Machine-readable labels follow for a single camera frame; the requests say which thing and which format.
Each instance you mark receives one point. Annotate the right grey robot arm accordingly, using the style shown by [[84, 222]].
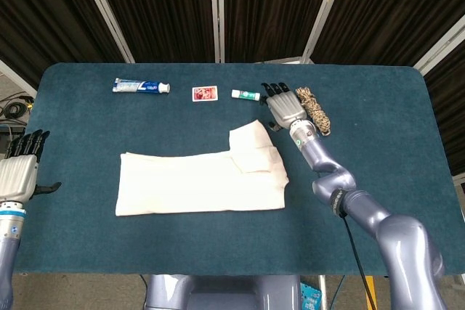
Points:
[[399, 237]]

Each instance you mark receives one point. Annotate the blue white toothpaste tube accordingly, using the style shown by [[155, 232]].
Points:
[[138, 86]]

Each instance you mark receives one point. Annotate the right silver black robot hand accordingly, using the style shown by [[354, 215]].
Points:
[[287, 108]]

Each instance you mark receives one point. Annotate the metal table leg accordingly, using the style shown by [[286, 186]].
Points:
[[323, 292]]

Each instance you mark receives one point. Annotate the grey floor equipment box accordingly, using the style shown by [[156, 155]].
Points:
[[11, 129]]

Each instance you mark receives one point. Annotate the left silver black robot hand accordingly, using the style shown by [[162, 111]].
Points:
[[18, 177]]

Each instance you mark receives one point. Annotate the red playing card box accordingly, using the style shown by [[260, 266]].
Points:
[[205, 94]]

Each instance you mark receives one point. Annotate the green white glue stick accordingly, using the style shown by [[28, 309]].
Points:
[[246, 94]]

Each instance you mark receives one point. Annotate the dark folding screen panel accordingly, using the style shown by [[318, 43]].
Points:
[[392, 8], [450, 88], [43, 16], [269, 8], [156, 8]]

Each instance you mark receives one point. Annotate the teal plastic box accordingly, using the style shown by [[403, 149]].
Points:
[[310, 297]]

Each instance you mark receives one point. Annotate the grey robot torso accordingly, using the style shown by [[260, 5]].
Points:
[[218, 295]]

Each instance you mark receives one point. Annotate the white T-shirt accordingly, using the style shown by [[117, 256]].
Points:
[[189, 186]]

